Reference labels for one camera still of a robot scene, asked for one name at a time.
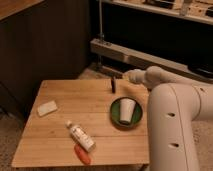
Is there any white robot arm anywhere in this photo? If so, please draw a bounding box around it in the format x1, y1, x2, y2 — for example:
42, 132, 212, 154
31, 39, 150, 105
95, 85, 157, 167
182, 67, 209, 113
123, 66, 213, 171

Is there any white paper cup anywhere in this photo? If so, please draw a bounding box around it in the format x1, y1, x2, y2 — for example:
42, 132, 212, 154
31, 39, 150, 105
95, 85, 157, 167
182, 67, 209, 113
120, 98, 136, 123

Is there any green round plate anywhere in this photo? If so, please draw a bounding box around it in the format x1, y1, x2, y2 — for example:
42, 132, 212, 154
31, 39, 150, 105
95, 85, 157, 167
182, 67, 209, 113
110, 97, 143, 128

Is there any vertical metal pole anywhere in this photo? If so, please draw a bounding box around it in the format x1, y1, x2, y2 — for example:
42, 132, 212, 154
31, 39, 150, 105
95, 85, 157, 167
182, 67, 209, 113
98, 0, 104, 42

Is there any white plastic bottle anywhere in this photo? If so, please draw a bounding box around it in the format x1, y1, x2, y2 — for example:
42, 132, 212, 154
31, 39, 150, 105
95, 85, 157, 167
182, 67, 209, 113
66, 120, 96, 152

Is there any cluttered upper shelf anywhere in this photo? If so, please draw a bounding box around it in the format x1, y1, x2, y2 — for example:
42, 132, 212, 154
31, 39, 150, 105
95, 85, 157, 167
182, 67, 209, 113
101, 0, 213, 26

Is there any orange carrot toy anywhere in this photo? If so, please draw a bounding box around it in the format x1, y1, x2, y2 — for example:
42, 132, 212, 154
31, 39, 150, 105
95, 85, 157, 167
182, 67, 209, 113
74, 144, 91, 165

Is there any white sponge block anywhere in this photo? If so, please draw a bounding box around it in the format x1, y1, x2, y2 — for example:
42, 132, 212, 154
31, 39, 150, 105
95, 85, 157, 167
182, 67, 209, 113
37, 101, 57, 117

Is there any grey metal rail beam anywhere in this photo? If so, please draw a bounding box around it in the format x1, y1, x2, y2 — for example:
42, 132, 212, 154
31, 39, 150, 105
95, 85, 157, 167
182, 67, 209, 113
90, 38, 201, 79

